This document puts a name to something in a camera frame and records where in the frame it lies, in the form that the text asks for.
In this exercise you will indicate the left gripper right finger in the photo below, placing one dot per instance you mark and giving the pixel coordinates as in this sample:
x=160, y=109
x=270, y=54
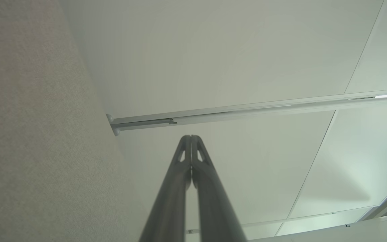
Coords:
x=213, y=208

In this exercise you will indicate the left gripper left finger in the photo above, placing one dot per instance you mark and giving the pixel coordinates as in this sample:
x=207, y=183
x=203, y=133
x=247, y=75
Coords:
x=171, y=201

